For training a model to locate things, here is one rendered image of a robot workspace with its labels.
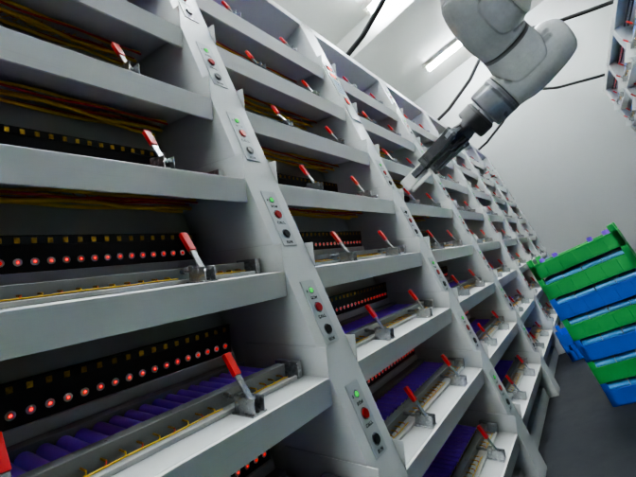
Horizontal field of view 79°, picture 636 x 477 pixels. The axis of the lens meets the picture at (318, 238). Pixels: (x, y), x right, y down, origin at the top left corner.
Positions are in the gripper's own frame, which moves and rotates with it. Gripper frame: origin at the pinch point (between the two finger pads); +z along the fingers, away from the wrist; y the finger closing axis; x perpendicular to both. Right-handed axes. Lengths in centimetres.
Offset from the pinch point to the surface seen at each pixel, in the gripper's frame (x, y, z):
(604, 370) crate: -73, 73, 10
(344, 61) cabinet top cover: 91, 67, 2
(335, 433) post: -36, -40, 30
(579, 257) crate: -39, 72, -10
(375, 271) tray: -11.5, -4.1, 22.4
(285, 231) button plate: -1.4, -35.5, 18.4
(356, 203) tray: 8.6, 3.5, 17.8
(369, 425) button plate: -38, -35, 26
